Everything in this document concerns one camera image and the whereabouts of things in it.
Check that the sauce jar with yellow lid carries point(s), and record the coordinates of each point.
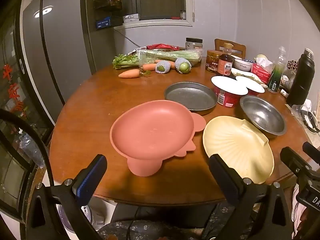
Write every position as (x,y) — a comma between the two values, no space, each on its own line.
(212,62)

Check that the green plastic bottle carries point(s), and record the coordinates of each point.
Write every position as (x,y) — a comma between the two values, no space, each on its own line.
(275,80)

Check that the black hanging rack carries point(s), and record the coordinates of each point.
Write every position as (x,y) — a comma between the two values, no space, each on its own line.
(107,5)

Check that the metal bowl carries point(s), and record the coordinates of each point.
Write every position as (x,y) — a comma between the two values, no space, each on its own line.
(262,115)

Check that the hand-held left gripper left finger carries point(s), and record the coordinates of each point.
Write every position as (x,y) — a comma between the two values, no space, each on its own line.
(86,180)

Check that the white box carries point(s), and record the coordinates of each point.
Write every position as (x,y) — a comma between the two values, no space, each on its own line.
(130,17)

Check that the blue box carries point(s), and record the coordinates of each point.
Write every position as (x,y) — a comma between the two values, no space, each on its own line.
(103,23)

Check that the red snack packet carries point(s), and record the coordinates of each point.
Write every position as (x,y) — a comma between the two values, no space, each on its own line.
(162,46)

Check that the glass door with red decals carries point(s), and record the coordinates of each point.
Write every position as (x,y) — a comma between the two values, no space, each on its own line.
(15,92)

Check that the black thermos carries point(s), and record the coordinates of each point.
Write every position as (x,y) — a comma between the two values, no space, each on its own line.
(300,80)

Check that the green fruit in foam net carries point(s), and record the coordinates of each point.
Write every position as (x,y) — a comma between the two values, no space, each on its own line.
(162,67)
(183,67)

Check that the clear plastic packaging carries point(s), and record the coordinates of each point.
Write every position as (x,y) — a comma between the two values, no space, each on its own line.
(297,108)

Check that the yellow shell-shaped plate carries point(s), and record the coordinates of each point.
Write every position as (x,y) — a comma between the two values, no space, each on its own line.
(232,145)

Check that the white ceramic bowl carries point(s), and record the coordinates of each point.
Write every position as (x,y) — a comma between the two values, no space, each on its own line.
(242,66)

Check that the red tissue pack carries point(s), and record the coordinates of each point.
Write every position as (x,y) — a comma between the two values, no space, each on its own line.
(260,73)

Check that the clear plastic bottle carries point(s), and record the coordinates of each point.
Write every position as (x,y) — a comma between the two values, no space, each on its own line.
(30,145)

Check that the brown sauce bottle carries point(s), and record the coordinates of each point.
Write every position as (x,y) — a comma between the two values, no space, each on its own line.
(225,67)

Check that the white dish with food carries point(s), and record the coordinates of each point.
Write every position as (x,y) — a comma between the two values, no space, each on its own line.
(243,74)

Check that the brown patterned bundle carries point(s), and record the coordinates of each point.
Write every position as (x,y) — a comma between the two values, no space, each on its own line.
(291,65)

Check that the celery in plastic bag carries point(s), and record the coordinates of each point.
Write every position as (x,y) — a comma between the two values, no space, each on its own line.
(170,55)

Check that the small white bottle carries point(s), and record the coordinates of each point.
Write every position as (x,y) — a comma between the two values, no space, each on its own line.
(283,93)

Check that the small jar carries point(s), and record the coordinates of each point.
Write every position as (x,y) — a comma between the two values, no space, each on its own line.
(183,15)

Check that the carrot with green top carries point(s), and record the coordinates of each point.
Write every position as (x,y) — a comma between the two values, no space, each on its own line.
(128,73)

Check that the person's floral clothing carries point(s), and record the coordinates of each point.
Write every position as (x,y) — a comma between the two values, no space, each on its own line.
(150,230)

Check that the pink footed plate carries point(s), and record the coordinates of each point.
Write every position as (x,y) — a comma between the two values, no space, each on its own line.
(150,130)

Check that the red instant noodle bowl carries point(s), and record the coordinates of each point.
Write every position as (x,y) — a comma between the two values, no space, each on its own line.
(225,100)
(253,93)

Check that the grey refrigerator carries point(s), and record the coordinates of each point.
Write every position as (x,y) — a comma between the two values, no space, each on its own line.
(62,42)

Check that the glass jar with black lid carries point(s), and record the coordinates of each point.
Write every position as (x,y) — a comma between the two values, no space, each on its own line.
(193,44)

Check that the window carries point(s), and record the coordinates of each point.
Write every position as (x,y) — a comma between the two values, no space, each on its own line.
(160,0)

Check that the round metal pan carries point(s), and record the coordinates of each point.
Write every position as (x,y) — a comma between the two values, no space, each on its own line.
(190,97)

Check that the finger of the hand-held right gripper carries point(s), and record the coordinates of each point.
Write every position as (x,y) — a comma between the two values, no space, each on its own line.
(291,158)
(311,150)

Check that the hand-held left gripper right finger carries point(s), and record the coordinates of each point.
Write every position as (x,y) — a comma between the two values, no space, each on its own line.
(222,175)

